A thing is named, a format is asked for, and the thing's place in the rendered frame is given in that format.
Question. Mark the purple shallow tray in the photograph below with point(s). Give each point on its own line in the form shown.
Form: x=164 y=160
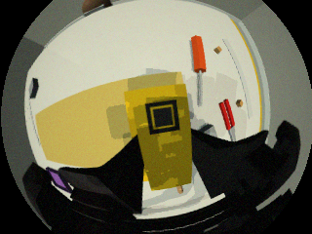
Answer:
x=58 y=180

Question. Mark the small tan cube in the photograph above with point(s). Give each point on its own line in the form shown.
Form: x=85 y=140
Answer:
x=217 y=50
x=239 y=103

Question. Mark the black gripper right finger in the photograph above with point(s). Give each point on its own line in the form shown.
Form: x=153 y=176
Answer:
x=217 y=159

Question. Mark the tan wooden floor panel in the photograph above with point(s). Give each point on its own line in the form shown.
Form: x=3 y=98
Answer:
x=89 y=128

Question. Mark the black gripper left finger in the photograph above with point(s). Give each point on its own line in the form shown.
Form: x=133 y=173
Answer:
x=121 y=177

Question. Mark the orange-handled awl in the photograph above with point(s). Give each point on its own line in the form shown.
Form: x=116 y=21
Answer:
x=199 y=60

